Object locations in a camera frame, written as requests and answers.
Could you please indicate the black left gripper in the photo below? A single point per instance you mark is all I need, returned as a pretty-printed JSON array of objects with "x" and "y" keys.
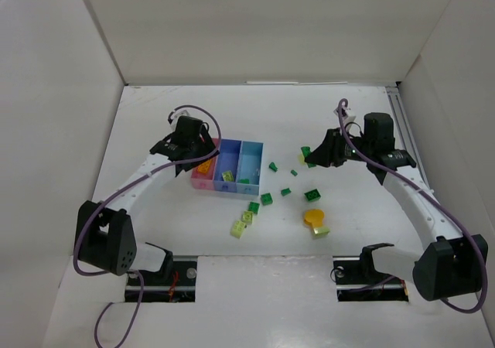
[{"x": 197, "y": 151}]

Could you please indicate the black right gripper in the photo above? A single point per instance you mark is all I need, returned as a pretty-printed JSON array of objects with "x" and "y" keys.
[{"x": 330, "y": 147}]

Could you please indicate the green lego plate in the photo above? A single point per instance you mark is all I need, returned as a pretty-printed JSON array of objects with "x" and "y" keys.
[{"x": 306, "y": 151}]

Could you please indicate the yellow rectangular lego brick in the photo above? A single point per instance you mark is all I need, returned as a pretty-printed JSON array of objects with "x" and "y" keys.
[{"x": 204, "y": 167}]

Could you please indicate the pale green lego block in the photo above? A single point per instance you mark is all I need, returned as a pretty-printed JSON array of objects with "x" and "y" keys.
[{"x": 302, "y": 156}]

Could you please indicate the pale green sloped lego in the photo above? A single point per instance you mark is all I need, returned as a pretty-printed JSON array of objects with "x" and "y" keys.
[{"x": 228, "y": 176}]

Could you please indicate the orange round lego piece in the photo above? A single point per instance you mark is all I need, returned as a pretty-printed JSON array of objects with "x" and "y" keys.
[{"x": 314, "y": 218}]

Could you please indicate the lime sloped lego piece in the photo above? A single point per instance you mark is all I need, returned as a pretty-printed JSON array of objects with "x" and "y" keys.
[{"x": 321, "y": 231}]

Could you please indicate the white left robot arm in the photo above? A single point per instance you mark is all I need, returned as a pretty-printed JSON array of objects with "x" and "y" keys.
[{"x": 105, "y": 236}]

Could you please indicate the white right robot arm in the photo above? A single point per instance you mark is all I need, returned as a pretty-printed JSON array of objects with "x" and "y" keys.
[{"x": 453, "y": 261}]

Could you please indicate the pink plastic bin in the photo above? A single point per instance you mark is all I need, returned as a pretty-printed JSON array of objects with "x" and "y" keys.
[{"x": 202, "y": 176}]

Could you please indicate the green wedge lego piece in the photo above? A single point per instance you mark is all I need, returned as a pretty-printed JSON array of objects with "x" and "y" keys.
[{"x": 272, "y": 166}]

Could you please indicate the small green arch lego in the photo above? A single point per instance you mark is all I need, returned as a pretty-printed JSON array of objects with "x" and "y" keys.
[{"x": 285, "y": 192}]

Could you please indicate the light blue plastic bin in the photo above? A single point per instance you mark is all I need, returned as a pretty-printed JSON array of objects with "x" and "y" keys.
[{"x": 249, "y": 167}]

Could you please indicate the green two-by-two lego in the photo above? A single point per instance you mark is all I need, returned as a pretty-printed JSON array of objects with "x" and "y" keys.
[{"x": 266, "y": 199}]

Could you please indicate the small green lego brick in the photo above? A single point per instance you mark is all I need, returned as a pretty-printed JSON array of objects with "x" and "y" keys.
[{"x": 254, "y": 207}]

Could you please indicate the lime green lego brick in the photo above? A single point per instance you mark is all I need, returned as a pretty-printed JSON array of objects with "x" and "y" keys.
[{"x": 248, "y": 216}]

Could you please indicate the pale green lego piece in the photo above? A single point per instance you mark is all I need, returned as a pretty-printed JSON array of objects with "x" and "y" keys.
[{"x": 238, "y": 228}]

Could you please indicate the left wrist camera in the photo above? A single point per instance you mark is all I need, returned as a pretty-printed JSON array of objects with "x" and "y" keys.
[{"x": 174, "y": 116}]

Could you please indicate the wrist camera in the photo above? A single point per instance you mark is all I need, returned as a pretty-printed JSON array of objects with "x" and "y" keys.
[
  {"x": 174, "y": 116},
  {"x": 346, "y": 114}
]

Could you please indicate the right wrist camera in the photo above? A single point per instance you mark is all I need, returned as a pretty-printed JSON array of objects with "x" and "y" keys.
[{"x": 346, "y": 114}]

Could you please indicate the aluminium rail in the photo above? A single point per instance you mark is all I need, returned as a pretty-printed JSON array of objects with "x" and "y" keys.
[{"x": 404, "y": 128}]

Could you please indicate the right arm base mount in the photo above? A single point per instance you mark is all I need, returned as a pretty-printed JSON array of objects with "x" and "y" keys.
[{"x": 357, "y": 280}]

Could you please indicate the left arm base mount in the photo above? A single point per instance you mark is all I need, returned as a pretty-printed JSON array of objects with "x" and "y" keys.
[{"x": 175, "y": 282}]

